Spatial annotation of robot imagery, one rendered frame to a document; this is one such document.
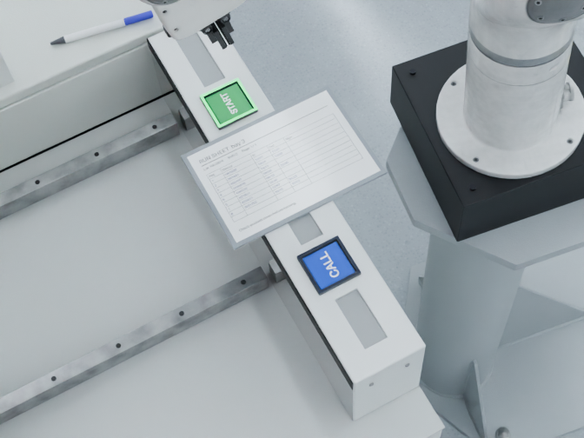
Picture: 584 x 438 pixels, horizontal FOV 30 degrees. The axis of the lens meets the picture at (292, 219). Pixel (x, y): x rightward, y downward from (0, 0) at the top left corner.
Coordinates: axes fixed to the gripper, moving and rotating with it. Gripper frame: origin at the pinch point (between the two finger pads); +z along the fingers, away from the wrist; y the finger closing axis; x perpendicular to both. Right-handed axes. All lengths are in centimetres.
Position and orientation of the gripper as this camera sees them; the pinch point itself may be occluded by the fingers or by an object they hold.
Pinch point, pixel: (218, 29)
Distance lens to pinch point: 127.2
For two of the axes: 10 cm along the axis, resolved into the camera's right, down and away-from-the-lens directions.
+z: 2.3, 3.6, 9.0
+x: -4.7, -7.7, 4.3
